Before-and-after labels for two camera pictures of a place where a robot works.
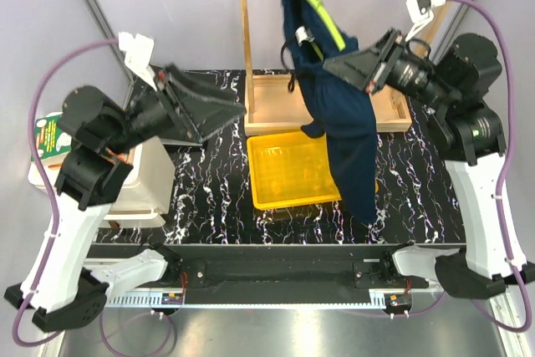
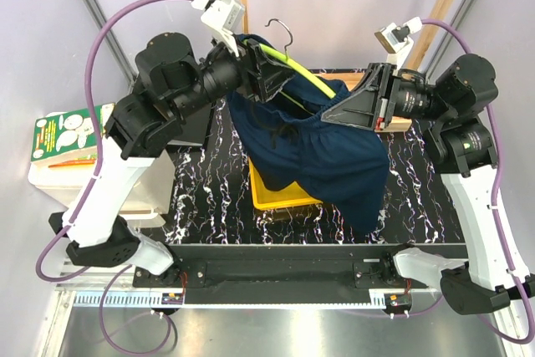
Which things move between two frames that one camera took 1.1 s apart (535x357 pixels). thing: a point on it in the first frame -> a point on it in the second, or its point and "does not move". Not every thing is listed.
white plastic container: x=149 y=191 does not move
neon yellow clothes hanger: x=328 y=21 -> x=295 y=64
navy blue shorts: x=343 y=99 -> x=285 y=140
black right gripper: x=357 y=68 -> x=369 y=107
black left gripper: x=201 y=109 -> x=261 y=81
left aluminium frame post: x=97 y=9 does not move
